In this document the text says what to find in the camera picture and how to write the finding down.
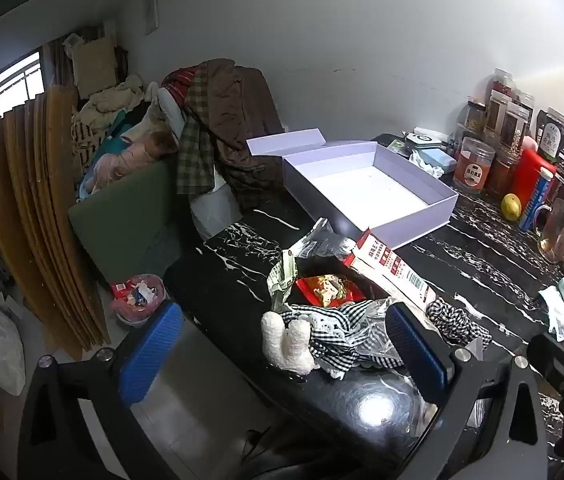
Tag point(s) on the white wall panel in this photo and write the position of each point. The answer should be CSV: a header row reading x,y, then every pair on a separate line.
x,y
150,10

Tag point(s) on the clear jar orange label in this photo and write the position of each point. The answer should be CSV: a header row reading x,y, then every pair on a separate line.
x,y
472,170

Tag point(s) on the pile of clothes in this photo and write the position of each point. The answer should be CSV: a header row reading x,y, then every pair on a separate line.
x,y
111,130

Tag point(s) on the stack of wooden boards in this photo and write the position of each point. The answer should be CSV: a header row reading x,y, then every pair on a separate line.
x,y
36,210

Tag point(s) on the silver clear snack packet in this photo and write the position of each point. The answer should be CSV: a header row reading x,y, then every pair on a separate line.
x,y
322,242

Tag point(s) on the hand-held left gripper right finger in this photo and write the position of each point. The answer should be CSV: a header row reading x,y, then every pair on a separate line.
x,y
417,355

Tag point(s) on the brown lid jar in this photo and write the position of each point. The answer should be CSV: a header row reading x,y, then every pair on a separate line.
x,y
474,120

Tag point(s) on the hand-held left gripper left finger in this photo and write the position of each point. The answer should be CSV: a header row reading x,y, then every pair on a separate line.
x,y
149,355

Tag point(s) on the red cartoon snack packet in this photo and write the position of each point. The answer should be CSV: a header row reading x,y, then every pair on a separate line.
x,y
327,290

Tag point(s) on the white green wipe packet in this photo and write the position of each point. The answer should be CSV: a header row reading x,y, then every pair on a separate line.
x,y
559,310

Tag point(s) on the green plaid cloth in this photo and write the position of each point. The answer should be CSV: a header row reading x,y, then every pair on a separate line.
x,y
194,155

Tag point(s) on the white plush toy checkered clothes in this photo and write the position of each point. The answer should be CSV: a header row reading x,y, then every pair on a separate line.
x,y
287,342

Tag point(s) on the red plastic container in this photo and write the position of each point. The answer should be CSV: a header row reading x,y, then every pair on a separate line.
x,y
532,175

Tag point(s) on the white round-dial device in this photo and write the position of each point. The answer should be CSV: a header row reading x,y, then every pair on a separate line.
x,y
424,138

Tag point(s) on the red striped cloth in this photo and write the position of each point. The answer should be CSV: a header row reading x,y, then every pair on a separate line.
x,y
176,85

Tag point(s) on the yellow lemon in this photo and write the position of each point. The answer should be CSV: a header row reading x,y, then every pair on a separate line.
x,y
510,206

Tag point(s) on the crumpled white tissue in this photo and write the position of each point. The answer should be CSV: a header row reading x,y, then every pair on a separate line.
x,y
418,159

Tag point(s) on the white cushion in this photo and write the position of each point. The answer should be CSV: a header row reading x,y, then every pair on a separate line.
x,y
214,215

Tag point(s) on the lavender gift box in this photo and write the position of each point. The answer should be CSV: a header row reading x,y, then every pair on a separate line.
x,y
377,185

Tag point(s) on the pink trash bin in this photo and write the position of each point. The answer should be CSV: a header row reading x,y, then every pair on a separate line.
x,y
136,305

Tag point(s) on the silver lid spice jar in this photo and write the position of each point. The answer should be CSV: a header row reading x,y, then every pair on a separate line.
x,y
514,125
497,115
527,102

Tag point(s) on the white red long packet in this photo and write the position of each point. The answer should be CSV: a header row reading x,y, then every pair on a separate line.
x,y
392,270

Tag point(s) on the light blue box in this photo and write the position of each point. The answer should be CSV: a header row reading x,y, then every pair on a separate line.
x,y
439,162

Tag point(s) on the blue white tube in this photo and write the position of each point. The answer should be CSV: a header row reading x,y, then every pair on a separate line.
x,y
537,200

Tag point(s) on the green card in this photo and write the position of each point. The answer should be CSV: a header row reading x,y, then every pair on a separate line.
x,y
398,146

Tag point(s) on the glass mug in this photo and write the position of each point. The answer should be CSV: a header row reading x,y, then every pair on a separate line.
x,y
557,235

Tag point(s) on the cream cushion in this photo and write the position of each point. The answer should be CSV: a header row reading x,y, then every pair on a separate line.
x,y
94,65

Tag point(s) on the checkered scrunchie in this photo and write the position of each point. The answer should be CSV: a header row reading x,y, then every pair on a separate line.
x,y
457,322

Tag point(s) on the jar brown contents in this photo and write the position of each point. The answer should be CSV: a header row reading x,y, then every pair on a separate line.
x,y
504,175

